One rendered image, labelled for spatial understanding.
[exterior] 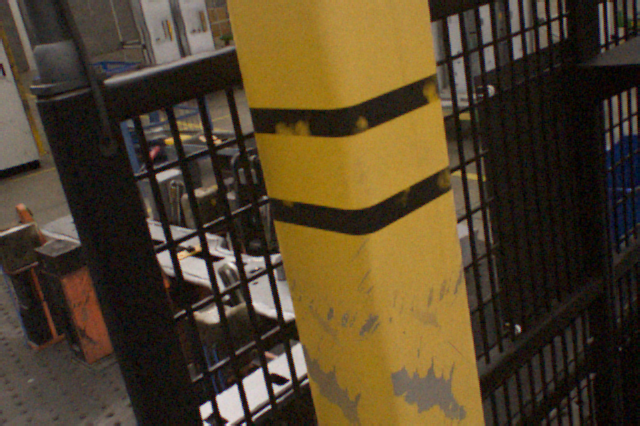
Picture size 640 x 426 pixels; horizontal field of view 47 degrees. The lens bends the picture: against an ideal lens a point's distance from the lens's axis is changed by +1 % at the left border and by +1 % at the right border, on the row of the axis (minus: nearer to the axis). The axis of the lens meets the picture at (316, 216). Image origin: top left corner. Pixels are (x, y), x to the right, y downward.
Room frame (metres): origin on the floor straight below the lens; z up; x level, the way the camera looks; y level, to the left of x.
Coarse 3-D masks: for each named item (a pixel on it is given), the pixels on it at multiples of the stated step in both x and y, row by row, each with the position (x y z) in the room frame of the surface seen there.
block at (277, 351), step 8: (280, 344) 1.15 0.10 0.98; (296, 344) 1.14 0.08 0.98; (272, 352) 1.12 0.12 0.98; (280, 352) 1.12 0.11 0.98; (256, 360) 1.11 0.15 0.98; (256, 368) 1.10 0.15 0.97; (272, 376) 1.07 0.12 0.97; (280, 376) 1.06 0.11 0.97; (280, 384) 1.06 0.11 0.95; (288, 408) 1.07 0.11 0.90; (296, 408) 1.08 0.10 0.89; (272, 416) 1.09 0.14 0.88; (280, 416) 1.07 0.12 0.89; (288, 416) 1.06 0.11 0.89; (296, 416) 1.07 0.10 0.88; (272, 424) 1.11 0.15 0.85; (288, 424) 1.06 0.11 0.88; (296, 424) 1.08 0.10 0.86
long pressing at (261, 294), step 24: (72, 240) 1.94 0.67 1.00; (192, 240) 1.73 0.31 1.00; (216, 240) 1.69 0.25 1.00; (168, 264) 1.59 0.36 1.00; (192, 264) 1.56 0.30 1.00; (216, 264) 1.53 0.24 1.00; (264, 264) 1.48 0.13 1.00; (264, 288) 1.35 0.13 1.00; (264, 312) 1.25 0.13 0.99; (288, 312) 1.22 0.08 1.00
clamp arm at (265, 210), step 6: (264, 210) 1.61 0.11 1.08; (270, 210) 1.61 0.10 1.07; (264, 216) 1.61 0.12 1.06; (270, 216) 1.61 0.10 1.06; (264, 222) 1.62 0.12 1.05; (270, 222) 1.61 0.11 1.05; (270, 228) 1.61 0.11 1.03; (270, 234) 1.61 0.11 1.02; (270, 240) 1.60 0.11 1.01; (276, 240) 1.61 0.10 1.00; (270, 246) 1.60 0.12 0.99
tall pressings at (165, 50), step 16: (128, 0) 10.91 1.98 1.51; (144, 0) 10.54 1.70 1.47; (160, 0) 10.65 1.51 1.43; (176, 0) 10.85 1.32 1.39; (192, 0) 10.86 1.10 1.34; (144, 16) 10.51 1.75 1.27; (160, 16) 10.61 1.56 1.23; (176, 16) 10.94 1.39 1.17; (192, 16) 10.81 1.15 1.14; (208, 16) 10.94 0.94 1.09; (144, 32) 10.69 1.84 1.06; (160, 32) 10.56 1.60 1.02; (176, 32) 11.14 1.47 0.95; (208, 32) 10.89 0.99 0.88; (160, 48) 10.52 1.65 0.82; (176, 48) 10.62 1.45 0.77; (192, 48) 10.72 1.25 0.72; (208, 48) 10.84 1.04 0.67
